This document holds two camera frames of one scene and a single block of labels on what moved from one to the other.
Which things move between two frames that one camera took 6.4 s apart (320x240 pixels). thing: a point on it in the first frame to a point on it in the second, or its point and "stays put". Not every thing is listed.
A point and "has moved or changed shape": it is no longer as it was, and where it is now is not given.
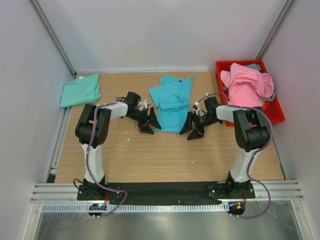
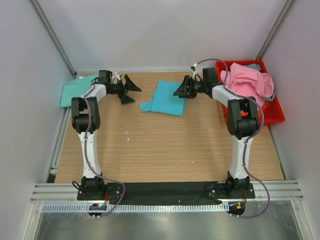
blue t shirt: [172, 97] has moved or changed shape
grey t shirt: [257, 67] stays put
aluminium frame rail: [281, 191] stays put
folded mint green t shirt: [81, 90] stays put
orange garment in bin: [266, 104] stays put
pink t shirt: [247, 87] stays put
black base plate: [192, 192] stays put
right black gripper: [188, 125] to [182, 91]
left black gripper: [152, 121] to [129, 85]
